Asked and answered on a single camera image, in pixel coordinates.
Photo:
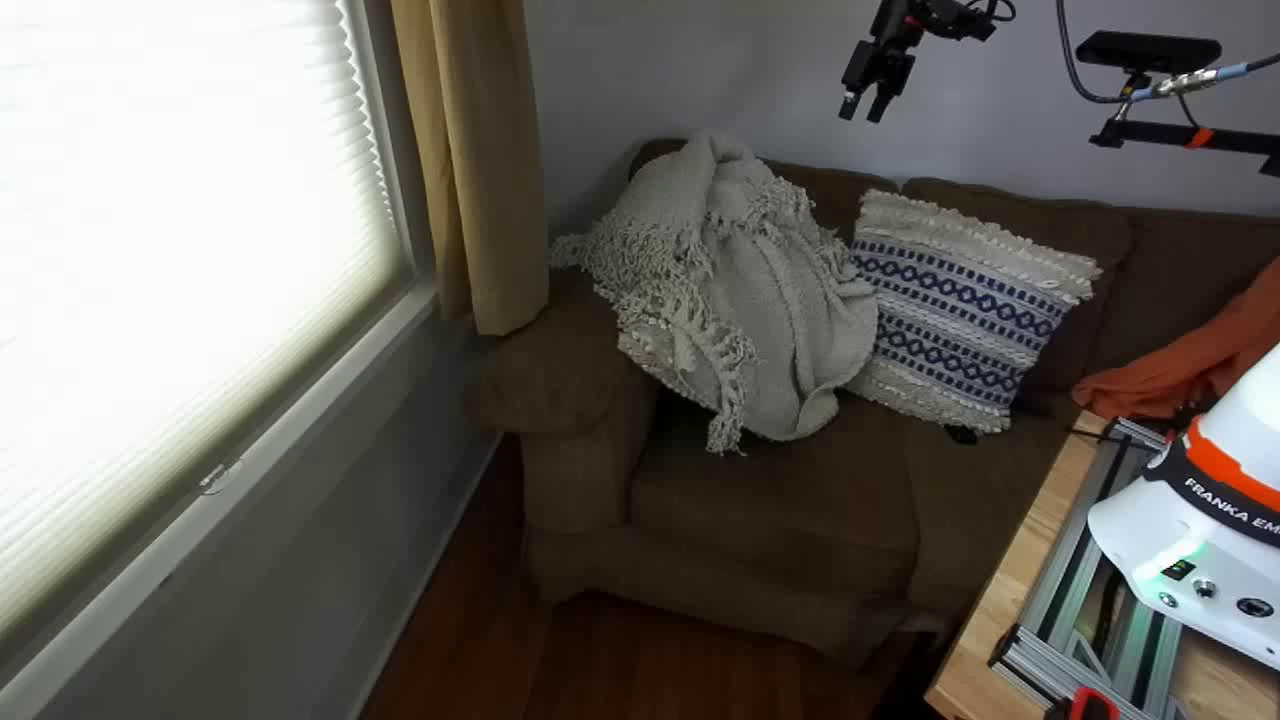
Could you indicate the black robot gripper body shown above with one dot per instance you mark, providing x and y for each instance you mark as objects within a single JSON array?
[{"x": 922, "y": 19}]

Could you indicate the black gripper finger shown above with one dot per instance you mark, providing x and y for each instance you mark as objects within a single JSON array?
[
  {"x": 889, "y": 81},
  {"x": 854, "y": 81}
]

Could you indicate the cream fringed knit blanket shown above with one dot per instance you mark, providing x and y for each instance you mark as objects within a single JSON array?
[{"x": 744, "y": 286}]

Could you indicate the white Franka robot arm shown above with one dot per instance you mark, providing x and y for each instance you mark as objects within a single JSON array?
[{"x": 1207, "y": 534}]

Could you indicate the blue white patterned pillow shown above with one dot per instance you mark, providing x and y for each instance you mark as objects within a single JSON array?
[{"x": 961, "y": 312}]

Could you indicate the tan curtain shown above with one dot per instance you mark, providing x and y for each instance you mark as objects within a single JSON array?
[{"x": 482, "y": 147}]

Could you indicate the orange cloth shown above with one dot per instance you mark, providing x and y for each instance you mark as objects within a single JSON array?
[{"x": 1180, "y": 366}]

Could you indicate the brown fabric sofa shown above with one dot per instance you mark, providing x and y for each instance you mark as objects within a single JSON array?
[{"x": 787, "y": 520}]

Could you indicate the red clamp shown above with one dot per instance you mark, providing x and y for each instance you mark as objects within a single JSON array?
[{"x": 1084, "y": 707}]

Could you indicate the white pleated window blind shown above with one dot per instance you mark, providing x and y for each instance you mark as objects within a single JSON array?
[{"x": 172, "y": 253}]

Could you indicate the black camera bar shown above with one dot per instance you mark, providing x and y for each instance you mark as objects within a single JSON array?
[{"x": 1145, "y": 50}]

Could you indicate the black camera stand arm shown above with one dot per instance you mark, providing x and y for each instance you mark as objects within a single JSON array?
[{"x": 1180, "y": 134}]

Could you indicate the grey window frame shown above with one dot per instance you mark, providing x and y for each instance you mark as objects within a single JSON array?
[{"x": 252, "y": 455}]

